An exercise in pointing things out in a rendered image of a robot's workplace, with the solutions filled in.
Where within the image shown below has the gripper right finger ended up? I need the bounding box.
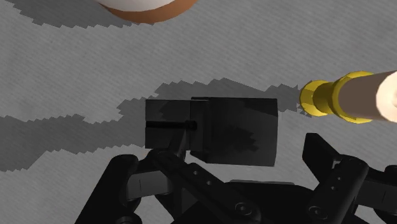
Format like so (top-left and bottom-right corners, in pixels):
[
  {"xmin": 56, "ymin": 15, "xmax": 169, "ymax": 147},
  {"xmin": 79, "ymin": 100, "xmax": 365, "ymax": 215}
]
[{"xmin": 302, "ymin": 132, "xmax": 397, "ymax": 224}]

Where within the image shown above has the wooden rolling pin yellow handle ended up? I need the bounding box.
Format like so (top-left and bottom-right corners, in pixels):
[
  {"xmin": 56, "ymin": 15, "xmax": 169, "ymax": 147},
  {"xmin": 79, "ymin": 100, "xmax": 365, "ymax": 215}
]
[{"xmin": 298, "ymin": 70, "xmax": 397, "ymax": 125}]

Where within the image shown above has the black rectangular box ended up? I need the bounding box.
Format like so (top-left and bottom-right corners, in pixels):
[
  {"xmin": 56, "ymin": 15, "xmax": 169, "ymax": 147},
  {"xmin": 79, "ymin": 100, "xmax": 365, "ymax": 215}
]
[{"xmin": 144, "ymin": 96, "xmax": 279, "ymax": 167}]

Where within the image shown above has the brown bowl white inside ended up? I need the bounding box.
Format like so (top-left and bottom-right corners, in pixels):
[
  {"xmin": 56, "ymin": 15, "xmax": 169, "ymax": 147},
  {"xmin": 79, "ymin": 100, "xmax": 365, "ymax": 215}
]
[{"xmin": 93, "ymin": 0, "xmax": 199, "ymax": 24}]

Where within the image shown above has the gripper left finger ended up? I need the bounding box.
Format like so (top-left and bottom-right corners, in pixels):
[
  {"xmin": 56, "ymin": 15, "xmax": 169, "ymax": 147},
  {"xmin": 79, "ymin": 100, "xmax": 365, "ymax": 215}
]
[{"xmin": 74, "ymin": 126, "xmax": 263, "ymax": 224}]

